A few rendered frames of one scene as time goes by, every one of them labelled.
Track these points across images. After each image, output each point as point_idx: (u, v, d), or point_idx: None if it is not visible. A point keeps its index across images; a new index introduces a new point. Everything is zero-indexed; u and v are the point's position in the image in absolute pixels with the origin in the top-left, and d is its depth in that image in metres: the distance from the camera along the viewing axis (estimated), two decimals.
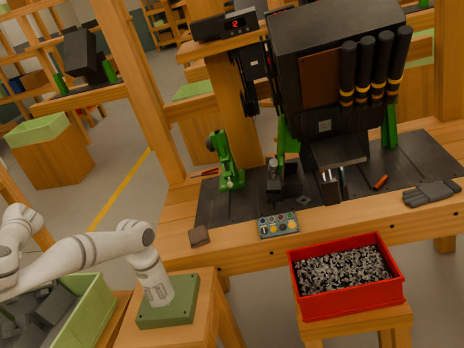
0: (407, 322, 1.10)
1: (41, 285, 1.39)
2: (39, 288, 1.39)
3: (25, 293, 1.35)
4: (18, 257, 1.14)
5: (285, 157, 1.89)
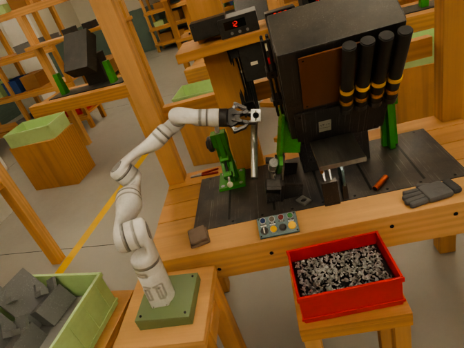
0: (407, 322, 1.10)
1: (250, 168, 1.57)
2: (251, 168, 1.58)
3: None
4: (214, 130, 1.57)
5: (285, 157, 1.89)
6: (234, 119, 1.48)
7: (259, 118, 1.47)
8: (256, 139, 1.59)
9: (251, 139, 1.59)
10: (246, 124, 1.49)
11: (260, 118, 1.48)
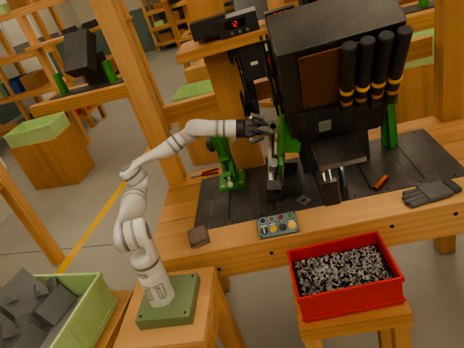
0: (407, 322, 1.10)
1: (268, 179, 1.56)
2: (268, 178, 1.57)
3: None
4: (230, 141, 1.56)
5: (285, 157, 1.89)
6: (251, 130, 1.48)
7: (277, 129, 1.47)
8: (273, 150, 1.59)
9: (268, 149, 1.59)
10: (263, 135, 1.48)
11: (277, 128, 1.47)
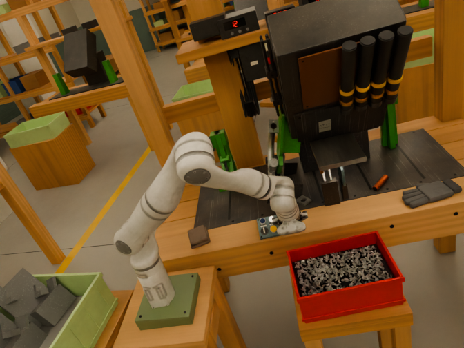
0: (407, 322, 1.10)
1: None
2: None
3: None
4: (302, 228, 1.15)
5: (285, 157, 1.89)
6: None
7: (277, 129, 1.47)
8: (273, 150, 1.59)
9: (268, 149, 1.59)
10: None
11: (278, 129, 1.47)
